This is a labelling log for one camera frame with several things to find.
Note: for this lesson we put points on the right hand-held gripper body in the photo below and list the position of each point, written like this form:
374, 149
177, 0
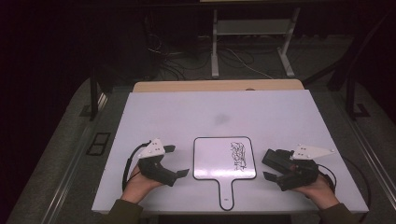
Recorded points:
303, 174

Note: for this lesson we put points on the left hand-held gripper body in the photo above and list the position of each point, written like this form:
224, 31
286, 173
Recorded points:
155, 169

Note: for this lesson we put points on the black whiteboard eraser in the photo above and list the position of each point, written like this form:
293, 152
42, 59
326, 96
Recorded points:
275, 161

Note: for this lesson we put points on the small handheld whiteboard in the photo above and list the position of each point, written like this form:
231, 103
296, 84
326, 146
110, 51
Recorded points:
214, 158

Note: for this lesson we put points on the person's left hand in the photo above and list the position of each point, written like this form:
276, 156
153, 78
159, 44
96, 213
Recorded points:
137, 186

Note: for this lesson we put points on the person's right hand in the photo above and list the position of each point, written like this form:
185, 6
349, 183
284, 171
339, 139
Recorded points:
322, 193

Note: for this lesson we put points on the light wooden table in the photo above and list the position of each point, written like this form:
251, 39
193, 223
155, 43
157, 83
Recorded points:
218, 85

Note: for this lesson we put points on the black metal stand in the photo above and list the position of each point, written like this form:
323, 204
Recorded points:
350, 93
93, 93

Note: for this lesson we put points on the grey metal stand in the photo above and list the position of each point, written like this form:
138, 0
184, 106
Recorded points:
252, 27

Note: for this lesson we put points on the black floor frame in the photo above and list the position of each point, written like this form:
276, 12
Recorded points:
99, 143

